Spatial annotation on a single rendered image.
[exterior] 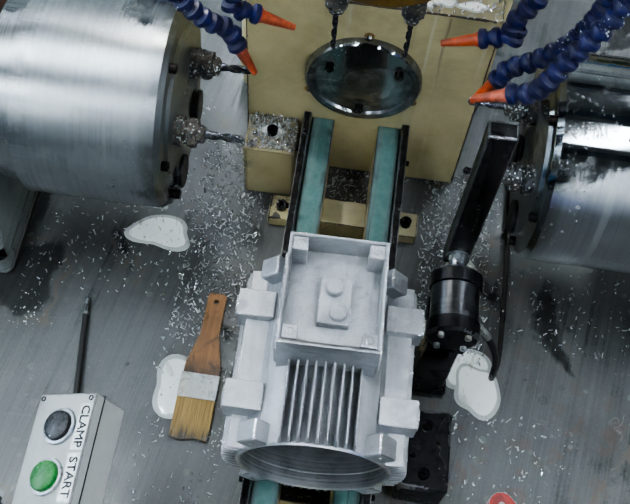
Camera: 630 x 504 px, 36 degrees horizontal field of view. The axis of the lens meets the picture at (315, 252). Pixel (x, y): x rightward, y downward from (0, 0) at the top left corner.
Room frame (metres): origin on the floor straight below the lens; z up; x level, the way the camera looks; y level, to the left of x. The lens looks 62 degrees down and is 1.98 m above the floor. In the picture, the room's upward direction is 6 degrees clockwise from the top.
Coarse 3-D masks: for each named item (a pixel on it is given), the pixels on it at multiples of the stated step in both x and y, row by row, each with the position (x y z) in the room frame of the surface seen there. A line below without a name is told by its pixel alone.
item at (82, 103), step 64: (64, 0) 0.72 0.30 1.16; (128, 0) 0.74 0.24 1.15; (0, 64) 0.64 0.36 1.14; (64, 64) 0.64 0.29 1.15; (128, 64) 0.64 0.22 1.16; (192, 64) 0.72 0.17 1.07; (0, 128) 0.59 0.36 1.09; (64, 128) 0.58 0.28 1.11; (128, 128) 0.59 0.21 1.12; (192, 128) 0.63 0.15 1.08; (64, 192) 0.57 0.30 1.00; (128, 192) 0.56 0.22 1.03
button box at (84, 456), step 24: (48, 408) 0.29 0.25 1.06; (72, 408) 0.29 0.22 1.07; (96, 408) 0.29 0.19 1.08; (120, 408) 0.30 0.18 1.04; (72, 432) 0.26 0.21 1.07; (96, 432) 0.27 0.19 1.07; (48, 456) 0.24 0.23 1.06; (72, 456) 0.24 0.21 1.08; (96, 456) 0.25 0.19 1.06; (24, 480) 0.22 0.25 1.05; (72, 480) 0.22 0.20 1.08; (96, 480) 0.22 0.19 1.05
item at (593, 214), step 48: (576, 96) 0.66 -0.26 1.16; (624, 96) 0.67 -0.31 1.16; (528, 144) 0.68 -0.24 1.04; (576, 144) 0.61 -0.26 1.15; (624, 144) 0.61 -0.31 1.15; (528, 192) 0.60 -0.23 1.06; (576, 192) 0.57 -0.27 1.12; (624, 192) 0.57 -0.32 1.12; (528, 240) 0.55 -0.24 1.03; (576, 240) 0.54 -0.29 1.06; (624, 240) 0.54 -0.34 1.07
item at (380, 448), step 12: (264, 264) 0.46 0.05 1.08; (276, 264) 0.46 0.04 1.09; (264, 276) 0.45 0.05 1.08; (276, 276) 0.45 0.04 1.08; (396, 276) 0.46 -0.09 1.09; (396, 288) 0.45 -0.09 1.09; (252, 420) 0.29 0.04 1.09; (240, 432) 0.28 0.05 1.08; (252, 432) 0.28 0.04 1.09; (264, 432) 0.28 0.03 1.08; (252, 444) 0.27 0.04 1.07; (264, 444) 0.27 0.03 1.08; (372, 444) 0.28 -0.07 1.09; (384, 444) 0.28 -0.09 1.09; (396, 444) 0.28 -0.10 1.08; (372, 456) 0.27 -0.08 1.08; (384, 456) 0.27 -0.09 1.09; (240, 468) 0.28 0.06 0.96; (252, 480) 0.27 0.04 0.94; (360, 492) 0.27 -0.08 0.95; (372, 492) 0.27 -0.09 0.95
